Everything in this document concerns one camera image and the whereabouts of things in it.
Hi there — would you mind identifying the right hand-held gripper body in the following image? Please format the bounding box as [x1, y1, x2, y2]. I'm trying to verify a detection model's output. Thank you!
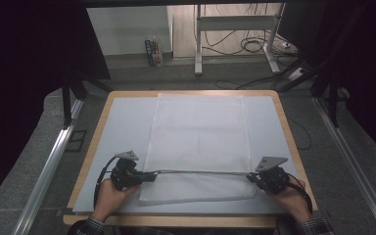
[255, 156, 290, 195]

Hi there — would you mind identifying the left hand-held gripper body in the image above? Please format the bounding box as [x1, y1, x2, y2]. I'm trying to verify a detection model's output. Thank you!
[110, 149, 140, 192]

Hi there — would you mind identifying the white towel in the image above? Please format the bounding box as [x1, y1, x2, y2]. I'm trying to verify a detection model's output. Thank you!
[138, 92, 259, 207]

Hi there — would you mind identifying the person's right hand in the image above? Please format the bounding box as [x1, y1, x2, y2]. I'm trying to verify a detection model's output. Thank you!
[265, 177, 313, 225]

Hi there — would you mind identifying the person's left hand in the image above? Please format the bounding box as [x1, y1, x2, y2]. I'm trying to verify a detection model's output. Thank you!
[91, 177, 140, 223]

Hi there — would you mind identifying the white table mat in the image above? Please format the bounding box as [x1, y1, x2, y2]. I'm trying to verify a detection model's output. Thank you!
[72, 95, 310, 215]

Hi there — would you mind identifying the wooden table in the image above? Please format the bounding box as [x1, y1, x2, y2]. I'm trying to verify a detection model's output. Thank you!
[62, 89, 323, 229]

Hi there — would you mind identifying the black metal stand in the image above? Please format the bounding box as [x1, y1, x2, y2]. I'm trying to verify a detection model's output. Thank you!
[61, 76, 114, 129]
[276, 55, 341, 128]

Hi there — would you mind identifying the pack of bottles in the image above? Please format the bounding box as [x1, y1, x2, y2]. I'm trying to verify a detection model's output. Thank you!
[144, 34, 165, 68]

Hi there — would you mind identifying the dark curtain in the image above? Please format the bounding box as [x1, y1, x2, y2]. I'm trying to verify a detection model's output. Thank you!
[278, 0, 376, 165]
[0, 0, 112, 213]

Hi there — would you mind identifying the left hand-held gripper black cable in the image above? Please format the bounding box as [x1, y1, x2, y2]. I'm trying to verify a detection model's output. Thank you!
[93, 156, 120, 209]

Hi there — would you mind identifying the hand-held gripper black cable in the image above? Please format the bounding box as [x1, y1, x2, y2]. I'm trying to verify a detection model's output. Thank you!
[93, 156, 120, 209]
[287, 172, 313, 214]

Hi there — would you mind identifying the right hand-held gripper black cable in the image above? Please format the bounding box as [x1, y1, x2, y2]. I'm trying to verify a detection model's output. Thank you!
[287, 172, 313, 214]

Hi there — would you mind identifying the thin black floor cable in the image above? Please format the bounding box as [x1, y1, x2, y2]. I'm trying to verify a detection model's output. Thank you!
[286, 115, 313, 152]

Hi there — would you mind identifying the aluminium floor rail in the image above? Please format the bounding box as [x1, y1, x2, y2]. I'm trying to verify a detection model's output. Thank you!
[312, 97, 376, 235]
[12, 98, 85, 235]

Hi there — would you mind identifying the long black floor cable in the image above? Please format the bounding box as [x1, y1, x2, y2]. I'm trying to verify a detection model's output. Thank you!
[214, 67, 297, 91]

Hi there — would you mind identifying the tangle of black floor cables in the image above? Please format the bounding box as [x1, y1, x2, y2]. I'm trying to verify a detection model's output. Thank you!
[201, 3, 277, 57]

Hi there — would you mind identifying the white metal desk frame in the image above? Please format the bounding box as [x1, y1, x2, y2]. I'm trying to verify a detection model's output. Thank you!
[193, 3, 287, 76]

